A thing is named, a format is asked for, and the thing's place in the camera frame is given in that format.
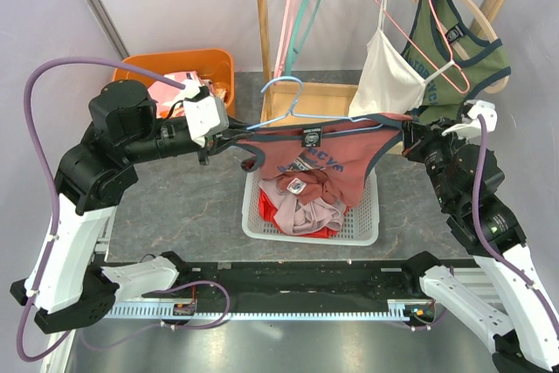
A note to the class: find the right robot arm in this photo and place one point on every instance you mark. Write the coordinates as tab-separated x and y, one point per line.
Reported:
523	337

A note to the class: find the orange plastic bin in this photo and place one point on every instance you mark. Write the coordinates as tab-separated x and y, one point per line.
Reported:
214	64

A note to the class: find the patterned clothes in bin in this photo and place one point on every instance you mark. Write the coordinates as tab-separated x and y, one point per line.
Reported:
167	96

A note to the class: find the aluminium wall profile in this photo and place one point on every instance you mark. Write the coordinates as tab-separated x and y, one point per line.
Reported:
108	26

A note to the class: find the pink wire hanger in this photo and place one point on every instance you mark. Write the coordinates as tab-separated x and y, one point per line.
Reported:
428	19

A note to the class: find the green tank top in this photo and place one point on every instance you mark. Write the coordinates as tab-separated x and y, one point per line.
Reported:
487	64

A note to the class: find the wooden clothes rack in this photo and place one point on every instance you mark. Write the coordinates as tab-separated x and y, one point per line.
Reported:
326	99

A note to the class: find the mauve tank top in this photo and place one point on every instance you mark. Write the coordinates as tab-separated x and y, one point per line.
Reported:
304	190

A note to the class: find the slotted cable duct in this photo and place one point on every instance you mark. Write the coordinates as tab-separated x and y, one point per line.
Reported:
171	311

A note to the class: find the blue wire hanger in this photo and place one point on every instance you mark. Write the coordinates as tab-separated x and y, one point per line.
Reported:
292	119

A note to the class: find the white plastic basket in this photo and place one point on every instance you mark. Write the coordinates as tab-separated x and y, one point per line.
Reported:
360	227

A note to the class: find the teal plastic hanger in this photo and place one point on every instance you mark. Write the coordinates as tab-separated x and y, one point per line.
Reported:
299	29

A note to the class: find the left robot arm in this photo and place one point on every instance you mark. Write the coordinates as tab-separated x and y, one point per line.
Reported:
89	184

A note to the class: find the white tank top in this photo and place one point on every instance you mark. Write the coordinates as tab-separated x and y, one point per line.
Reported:
388	83

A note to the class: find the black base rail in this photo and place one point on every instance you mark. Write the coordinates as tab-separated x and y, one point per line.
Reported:
303	285

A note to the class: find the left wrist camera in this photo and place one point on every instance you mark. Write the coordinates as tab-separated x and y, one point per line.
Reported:
205	113

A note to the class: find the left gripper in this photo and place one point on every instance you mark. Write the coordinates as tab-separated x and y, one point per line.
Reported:
217	141

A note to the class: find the dusty rose tank top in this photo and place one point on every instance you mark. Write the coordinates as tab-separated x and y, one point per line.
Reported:
331	160

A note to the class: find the red tank top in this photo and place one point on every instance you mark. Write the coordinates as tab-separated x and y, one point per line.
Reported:
317	219

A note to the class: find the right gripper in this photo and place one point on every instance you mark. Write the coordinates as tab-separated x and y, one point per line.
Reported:
417	135

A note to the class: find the pink plastic hanger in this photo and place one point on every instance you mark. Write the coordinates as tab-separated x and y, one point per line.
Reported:
284	37

